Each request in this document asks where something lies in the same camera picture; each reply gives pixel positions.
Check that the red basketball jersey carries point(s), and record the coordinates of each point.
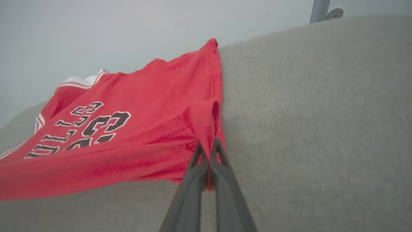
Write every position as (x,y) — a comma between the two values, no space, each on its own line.
(145,145)

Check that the grey post mounting plate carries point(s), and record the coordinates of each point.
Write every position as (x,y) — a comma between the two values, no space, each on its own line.
(336,13)

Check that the grey metal post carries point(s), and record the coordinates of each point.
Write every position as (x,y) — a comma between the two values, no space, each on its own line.
(319,11)

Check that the grey fabric sofa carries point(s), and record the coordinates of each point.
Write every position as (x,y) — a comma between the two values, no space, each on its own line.
(305,129)

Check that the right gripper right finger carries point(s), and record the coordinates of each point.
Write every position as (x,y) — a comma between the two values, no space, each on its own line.
(230,206)

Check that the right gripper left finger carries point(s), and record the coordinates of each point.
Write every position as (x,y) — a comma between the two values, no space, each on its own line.
(188,206)

